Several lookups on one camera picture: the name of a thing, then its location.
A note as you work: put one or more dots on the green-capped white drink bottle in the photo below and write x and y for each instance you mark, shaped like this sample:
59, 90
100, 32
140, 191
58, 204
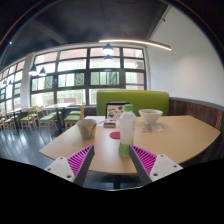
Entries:
127, 130

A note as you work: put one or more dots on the flat round red coaster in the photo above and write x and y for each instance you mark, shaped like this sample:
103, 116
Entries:
114, 135

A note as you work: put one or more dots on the long curved light strip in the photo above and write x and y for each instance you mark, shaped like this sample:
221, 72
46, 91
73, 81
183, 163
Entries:
133, 41

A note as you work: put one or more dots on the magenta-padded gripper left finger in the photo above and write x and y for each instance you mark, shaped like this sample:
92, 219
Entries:
78, 161

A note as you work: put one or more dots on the green upholstered bench backrest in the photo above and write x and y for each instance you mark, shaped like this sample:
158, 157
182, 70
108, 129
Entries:
146, 100

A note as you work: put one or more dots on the black-framed menu display stand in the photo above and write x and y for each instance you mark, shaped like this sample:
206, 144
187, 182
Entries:
114, 110

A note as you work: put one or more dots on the group of green-seated wooden chairs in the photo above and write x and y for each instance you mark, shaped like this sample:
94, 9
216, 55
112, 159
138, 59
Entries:
46, 118

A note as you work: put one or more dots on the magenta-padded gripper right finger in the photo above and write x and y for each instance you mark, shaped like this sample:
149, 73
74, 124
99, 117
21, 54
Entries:
146, 160

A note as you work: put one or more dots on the reddish brown sachet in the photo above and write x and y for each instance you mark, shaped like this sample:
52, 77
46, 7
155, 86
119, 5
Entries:
146, 130

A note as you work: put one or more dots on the patterned beige cup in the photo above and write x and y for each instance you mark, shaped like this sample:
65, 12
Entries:
86, 129

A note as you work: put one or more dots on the white ceramic bowl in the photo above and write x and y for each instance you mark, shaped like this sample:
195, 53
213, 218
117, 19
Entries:
150, 116

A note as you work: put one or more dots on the group of pendant lamps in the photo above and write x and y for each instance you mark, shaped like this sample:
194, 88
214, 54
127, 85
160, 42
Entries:
107, 50

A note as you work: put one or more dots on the white paper packet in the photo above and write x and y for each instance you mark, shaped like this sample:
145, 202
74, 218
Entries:
157, 127

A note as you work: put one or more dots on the light wooden dining table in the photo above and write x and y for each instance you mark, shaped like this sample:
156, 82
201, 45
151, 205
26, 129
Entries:
58, 106

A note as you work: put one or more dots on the large black-framed window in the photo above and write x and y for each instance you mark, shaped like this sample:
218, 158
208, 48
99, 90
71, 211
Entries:
71, 65

